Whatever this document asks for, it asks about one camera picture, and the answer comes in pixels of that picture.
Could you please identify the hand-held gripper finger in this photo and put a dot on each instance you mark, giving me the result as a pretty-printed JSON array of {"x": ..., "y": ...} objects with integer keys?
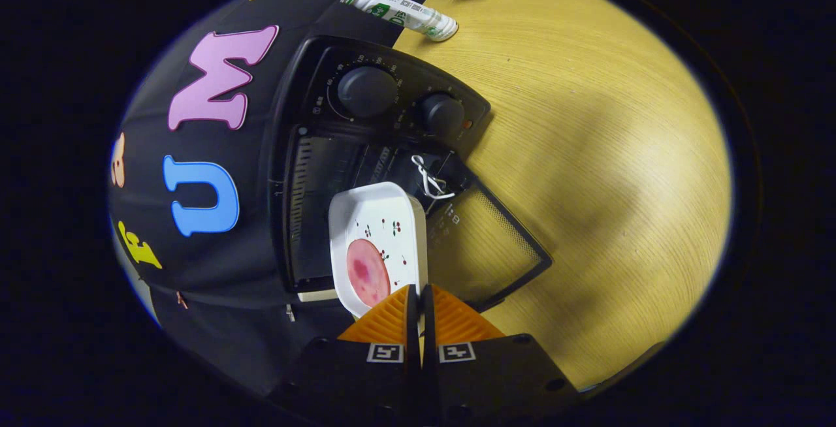
[
  {"x": 413, "y": 322},
  {"x": 428, "y": 322}
]

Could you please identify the pink ham slice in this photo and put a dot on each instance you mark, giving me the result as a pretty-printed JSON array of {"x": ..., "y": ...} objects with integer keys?
[{"x": 368, "y": 273}]

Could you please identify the white rectangular plate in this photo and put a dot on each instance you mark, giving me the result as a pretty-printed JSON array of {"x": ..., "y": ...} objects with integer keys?
[{"x": 385, "y": 208}]

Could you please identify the black toaster oven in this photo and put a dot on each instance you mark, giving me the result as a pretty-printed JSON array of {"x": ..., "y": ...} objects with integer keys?
[{"x": 313, "y": 87}]

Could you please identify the red cloth clip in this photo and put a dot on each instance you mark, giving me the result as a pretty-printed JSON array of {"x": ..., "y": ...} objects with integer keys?
[{"x": 182, "y": 300}]

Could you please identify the white bottle green label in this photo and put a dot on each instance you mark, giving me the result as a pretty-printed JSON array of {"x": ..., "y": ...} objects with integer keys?
[{"x": 405, "y": 14}]

